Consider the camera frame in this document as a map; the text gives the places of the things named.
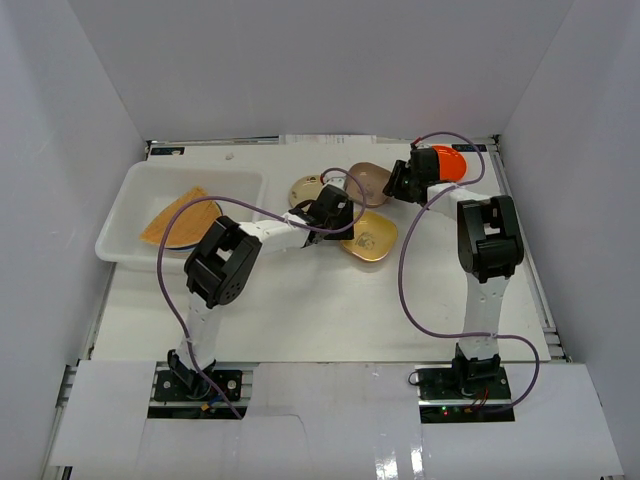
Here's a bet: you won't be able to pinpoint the small beige floral plate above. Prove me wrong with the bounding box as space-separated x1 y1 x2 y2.
288 174 323 207

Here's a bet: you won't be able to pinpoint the brown square dish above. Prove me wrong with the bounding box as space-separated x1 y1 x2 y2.
345 162 391 208

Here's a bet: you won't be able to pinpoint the orange round plate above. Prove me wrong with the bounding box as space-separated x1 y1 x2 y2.
432 145 467 183

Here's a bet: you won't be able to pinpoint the yellow square dish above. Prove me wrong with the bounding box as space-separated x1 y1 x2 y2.
340 210 398 263

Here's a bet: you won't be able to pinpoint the woven wicker tray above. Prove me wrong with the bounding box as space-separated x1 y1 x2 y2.
139 186 222 250

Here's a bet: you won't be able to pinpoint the blue round plate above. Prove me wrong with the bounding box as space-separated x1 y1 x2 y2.
163 245 195 257

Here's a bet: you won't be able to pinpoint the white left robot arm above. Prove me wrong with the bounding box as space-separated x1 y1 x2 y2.
156 185 356 399

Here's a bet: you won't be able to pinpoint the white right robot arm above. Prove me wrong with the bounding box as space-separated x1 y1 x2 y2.
383 145 524 399

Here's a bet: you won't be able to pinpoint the white plastic bin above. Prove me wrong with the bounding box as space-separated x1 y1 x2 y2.
95 160 267 272

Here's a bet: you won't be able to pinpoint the papers at back edge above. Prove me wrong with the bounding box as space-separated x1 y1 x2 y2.
279 134 377 145

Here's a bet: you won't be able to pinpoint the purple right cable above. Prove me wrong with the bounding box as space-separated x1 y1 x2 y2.
397 131 541 414

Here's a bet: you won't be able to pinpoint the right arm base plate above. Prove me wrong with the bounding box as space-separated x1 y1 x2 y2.
407 367 515 424

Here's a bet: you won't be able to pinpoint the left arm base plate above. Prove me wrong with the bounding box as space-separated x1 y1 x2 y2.
147 368 250 420

